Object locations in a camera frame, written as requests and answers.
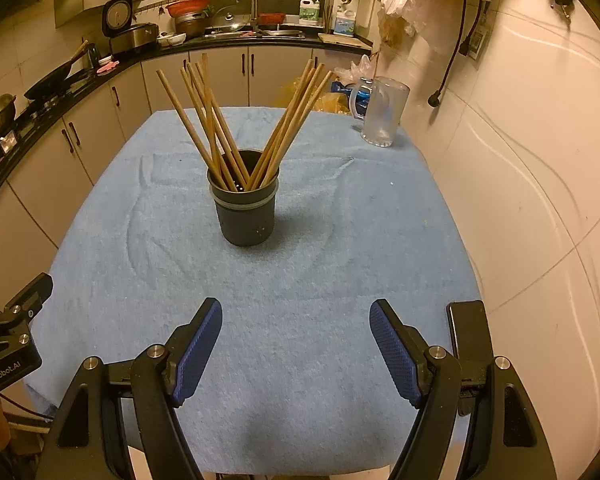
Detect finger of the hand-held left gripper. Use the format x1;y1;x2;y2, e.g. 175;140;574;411
2;272;54;323

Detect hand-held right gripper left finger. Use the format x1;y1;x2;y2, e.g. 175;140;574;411
36;297;224;480

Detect red plastic basin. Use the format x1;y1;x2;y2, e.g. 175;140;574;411
166;0;212;18

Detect blue table cloth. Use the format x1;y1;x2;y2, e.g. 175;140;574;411
24;106;483;478

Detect bunch of wooden chopsticks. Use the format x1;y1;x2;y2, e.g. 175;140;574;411
156;52;337;193

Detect yellow plastic bag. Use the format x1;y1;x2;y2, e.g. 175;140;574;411
279;77;353;113

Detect black power cable with plug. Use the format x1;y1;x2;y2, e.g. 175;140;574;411
427;0;486;108

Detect blue plastic basin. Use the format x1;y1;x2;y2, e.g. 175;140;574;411
347;77;376;116

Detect dark cooking pot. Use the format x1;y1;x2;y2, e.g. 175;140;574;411
175;12;206;38

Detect white bottle green label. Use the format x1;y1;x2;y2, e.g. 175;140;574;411
299;0;325;26

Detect clear glass mug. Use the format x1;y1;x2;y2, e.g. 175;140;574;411
349;76;411;148

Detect black kitchen countertop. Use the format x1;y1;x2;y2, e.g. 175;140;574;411
0;30;376;211

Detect black rectangular device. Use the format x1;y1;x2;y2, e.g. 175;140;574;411
446;300;496;416

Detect white bottle blue label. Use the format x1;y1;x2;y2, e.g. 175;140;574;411
334;5;357;36

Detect rice cooker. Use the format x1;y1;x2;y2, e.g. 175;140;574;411
102;0;160;56

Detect glass pot lid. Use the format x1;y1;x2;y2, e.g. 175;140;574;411
205;7;248;33

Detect wooden cutting board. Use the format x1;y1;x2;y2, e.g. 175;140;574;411
317;32;373;51

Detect black cylindrical utensil holder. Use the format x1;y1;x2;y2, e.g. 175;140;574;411
207;149;280;247

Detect chrome faucet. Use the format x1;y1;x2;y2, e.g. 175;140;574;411
236;0;260;28

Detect wall socket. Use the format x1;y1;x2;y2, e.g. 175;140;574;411
460;25;492;61

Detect knotted white plastic bag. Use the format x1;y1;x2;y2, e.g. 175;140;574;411
334;55;376;86

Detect lower kitchen cabinets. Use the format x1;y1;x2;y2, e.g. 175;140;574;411
0;45;376;281

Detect black frying pan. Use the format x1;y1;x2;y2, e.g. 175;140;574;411
24;40;90;101

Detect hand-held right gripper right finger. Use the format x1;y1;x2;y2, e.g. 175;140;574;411
369;299;558;480

